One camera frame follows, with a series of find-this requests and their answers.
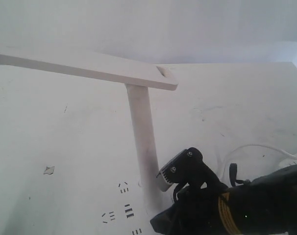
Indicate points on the white power strip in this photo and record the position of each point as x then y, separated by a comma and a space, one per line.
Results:
287, 162

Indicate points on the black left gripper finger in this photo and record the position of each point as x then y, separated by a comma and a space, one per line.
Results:
164, 177

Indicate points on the black robot arm with sleeve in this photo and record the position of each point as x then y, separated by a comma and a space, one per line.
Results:
265, 206

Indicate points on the white desk lamp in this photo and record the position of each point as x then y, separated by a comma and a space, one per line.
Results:
77, 148

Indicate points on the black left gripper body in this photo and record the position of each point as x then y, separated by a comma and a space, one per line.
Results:
194, 179

